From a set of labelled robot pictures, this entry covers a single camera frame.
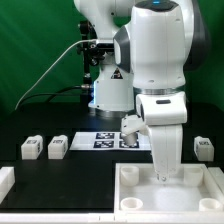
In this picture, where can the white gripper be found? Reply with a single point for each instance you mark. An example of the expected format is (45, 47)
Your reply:
(166, 147)

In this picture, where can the white square tabletop part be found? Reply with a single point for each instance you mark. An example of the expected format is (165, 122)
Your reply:
(191, 189)

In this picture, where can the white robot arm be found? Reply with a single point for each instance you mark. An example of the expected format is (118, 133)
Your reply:
(143, 48)

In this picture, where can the front white obstacle bar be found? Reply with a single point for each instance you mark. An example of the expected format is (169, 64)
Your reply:
(153, 218)

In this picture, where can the white tag calibration sheet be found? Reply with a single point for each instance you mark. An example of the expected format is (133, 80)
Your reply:
(97, 141)

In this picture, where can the left white obstacle block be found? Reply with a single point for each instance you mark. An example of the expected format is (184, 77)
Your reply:
(7, 180)

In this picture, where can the right white obstacle rail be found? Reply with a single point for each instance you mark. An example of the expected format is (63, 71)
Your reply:
(218, 176)

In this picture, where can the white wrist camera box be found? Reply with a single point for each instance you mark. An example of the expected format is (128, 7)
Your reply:
(158, 116)

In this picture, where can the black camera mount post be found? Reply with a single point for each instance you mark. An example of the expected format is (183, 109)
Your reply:
(98, 62)

